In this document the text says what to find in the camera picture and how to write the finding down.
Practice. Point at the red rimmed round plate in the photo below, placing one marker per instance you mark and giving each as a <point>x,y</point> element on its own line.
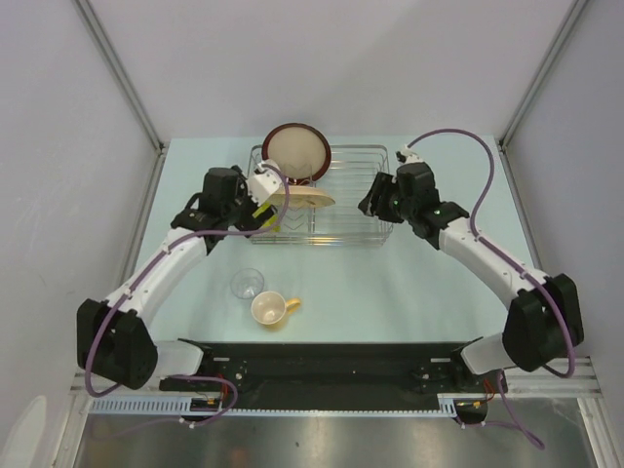
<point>301,152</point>

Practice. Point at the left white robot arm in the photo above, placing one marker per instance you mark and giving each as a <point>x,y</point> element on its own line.
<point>113,337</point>

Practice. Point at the slotted cable duct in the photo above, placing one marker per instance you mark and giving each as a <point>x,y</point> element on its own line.
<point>199,407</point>

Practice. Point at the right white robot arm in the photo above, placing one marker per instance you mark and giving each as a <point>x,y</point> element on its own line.
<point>543,312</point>

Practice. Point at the cream mug yellow handle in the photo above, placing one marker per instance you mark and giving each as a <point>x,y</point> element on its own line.
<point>272,311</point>

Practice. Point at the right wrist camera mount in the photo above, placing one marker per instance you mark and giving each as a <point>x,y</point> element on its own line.
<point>406,155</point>

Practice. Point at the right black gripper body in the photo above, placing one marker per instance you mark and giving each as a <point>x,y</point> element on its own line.
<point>408,209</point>

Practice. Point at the clear plastic cup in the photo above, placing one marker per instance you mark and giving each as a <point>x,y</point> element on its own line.
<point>247,283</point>

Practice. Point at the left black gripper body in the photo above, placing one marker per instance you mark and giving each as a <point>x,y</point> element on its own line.
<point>239,213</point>

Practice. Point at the metal wire dish rack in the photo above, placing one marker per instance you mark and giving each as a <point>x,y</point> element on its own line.
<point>348,180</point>

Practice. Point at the white ceramic bowl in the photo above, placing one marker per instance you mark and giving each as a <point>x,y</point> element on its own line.
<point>262,170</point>

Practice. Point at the beige oval bird plate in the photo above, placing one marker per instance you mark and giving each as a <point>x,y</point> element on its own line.
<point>302,197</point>

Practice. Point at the lime green bowl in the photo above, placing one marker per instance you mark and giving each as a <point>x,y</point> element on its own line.
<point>265,218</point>

